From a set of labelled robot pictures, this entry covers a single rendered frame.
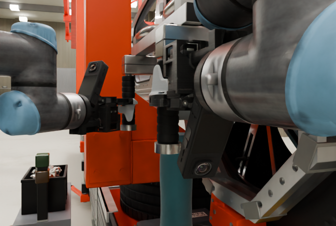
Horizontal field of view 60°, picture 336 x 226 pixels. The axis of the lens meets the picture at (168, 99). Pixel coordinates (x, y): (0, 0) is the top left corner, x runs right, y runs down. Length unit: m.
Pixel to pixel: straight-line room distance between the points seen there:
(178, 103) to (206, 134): 0.05
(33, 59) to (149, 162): 0.68
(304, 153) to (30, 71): 0.47
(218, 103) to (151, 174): 0.89
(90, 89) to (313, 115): 0.55
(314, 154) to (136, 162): 0.72
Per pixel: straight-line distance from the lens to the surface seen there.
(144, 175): 1.11
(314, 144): 0.50
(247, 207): 0.67
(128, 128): 0.78
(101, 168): 1.07
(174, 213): 0.80
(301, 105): 0.17
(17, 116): 0.52
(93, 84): 0.67
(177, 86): 0.33
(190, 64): 0.34
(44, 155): 1.00
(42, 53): 0.55
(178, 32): 0.46
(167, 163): 0.76
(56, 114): 0.56
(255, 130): 0.80
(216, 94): 0.25
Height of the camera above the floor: 0.84
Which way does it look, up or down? level
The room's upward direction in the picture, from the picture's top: straight up
